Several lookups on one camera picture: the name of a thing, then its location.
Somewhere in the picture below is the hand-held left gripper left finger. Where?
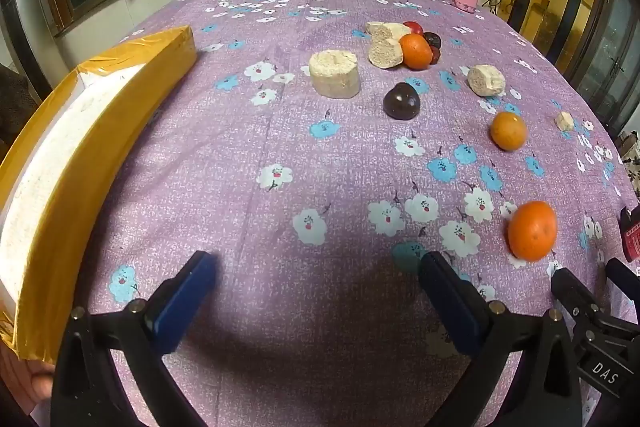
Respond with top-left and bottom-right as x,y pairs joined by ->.
50,251 -> 218,427

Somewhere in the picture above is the beige cylinder bun piece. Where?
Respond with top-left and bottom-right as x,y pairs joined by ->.
467,65 -> 505,97

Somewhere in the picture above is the white foam box yellow tape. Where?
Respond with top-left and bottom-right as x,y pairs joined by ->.
0,25 -> 197,363

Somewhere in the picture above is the red black box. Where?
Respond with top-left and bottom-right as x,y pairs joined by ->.
619,206 -> 640,264

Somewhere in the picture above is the beige round bun piece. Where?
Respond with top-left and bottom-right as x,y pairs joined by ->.
368,36 -> 404,70

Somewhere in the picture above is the purple floral tablecloth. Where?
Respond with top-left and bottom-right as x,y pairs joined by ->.
47,0 -> 640,427

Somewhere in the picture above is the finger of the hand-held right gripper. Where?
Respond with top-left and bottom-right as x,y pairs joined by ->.
605,257 -> 640,295
550,266 -> 608,333

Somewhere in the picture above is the dark purple round fruit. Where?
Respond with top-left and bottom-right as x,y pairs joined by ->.
383,82 -> 422,122

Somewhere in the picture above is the orange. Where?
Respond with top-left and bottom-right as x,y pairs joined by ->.
508,201 -> 558,262
489,111 -> 528,152
398,34 -> 433,70

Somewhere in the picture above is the beige angular bun piece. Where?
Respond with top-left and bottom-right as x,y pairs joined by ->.
365,21 -> 412,42

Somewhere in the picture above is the large round foam cake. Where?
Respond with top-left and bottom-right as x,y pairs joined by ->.
308,50 -> 361,98

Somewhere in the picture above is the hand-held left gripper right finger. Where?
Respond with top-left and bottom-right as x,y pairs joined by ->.
415,251 -> 583,427

